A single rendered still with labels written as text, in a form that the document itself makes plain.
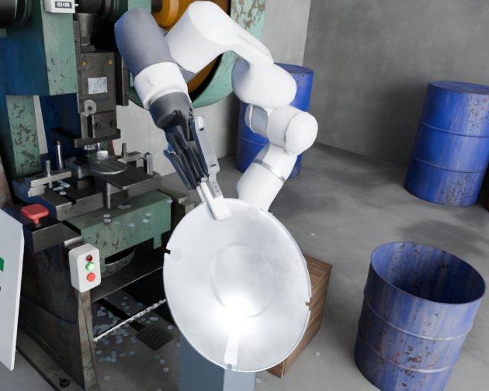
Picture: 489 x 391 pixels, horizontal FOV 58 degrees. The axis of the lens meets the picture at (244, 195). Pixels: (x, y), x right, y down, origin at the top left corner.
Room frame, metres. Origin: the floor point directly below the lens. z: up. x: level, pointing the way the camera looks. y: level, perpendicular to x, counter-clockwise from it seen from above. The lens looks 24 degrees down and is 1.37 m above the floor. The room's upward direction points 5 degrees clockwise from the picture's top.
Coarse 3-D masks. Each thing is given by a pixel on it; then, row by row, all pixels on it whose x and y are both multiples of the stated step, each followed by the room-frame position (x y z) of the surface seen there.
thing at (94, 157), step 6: (90, 156) 1.57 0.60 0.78; (96, 156) 1.58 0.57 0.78; (102, 156) 1.58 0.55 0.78; (108, 156) 1.59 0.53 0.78; (66, 162) 1.51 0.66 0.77; (72, 162) 1.49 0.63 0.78; (78, 162) 1.50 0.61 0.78; (84, 162) 1.50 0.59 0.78; (90, 162) 1.51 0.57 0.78; (66, 168) 1.51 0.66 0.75; (72, 168) 1.48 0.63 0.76; (78, 168) 1.46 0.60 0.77; (72, 174) 1.48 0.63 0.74; (78, 174) 1.46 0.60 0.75; (84, 174) 1.47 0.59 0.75
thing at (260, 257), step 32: (192, 224) 0.64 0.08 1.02; (224, 224) 0.68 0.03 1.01; (256, 224) 0.71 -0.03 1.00; (192, 256) 0.60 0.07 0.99; (224, 256) 0.63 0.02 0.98; (256, 256) 0.66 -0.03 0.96; (288, 256) 0.70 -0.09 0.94; (192, 288) 0.56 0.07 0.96; (224, 288) 0.59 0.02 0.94; (256, 288) 0.62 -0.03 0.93; (288, 288) 0.66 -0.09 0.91; (192, 320) 0.53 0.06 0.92; (224, 320) 0.55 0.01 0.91; (256, 320) 0.58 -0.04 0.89; (288, 320) 0.61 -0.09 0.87; (224, 352) 0.52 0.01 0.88; (256, 352) 0.54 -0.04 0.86; (288, 352) 0.57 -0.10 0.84
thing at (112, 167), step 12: (84, 168) 1.44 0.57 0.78; (96, 168) 1.44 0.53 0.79; (108, 168) 1.45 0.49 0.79; (120, 168) 1.46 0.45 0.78; (132, 168) 1.48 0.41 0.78; (96, 180) 1.43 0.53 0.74; (108, 180) 1.36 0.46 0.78; (120, 180) 1.37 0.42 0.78; (132, 180) 1.37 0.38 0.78; (144, 180) 1.38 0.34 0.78; (108, 192) 1.40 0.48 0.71; (120, 192) 1.44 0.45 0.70; (108, 204) 1.40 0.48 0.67; (120, 204) 1.44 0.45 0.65
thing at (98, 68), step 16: (96, 48) 1.62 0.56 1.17; (96, 64) 1.50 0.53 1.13; (112, 64) 1.54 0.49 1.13; (96, 80) 1.49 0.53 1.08; (112, 80) 1.54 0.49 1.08; (96, 96) 1.49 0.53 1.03; (112, 96) 1.54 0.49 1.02; (64, 112) 1.49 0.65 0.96; (96, 112) 1.48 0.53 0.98; (112, 112) 1.50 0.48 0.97; (64, 128) 1.50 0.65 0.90; (80, 128) 1.44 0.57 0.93; (96, 128) 1.44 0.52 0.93; (112, 128) 1.50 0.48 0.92
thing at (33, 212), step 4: (36, 204) 1.18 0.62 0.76; (24, 208) 1.15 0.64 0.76; (28, 208) 1.15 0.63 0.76; (32, 208) 1.15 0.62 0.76; (36, 208) 1.15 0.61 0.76; (40, 208) 1.15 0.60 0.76; (44, 208) 1.16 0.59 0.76; (24, 212) 1.12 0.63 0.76; (28, 212) 1.12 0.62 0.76; (32, 212) 1.12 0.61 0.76; (36, 212) 1.13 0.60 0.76; (40, 212) 1.13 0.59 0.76; (44, 212) 1.14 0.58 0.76; (48, 212) 1.15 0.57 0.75; (28, 216) 1.11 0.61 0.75; (32, 216) 1.11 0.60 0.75; (36, 216) 1.12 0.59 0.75; (40, 216) 1.12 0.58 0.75; (36, 220) 1.14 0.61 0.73
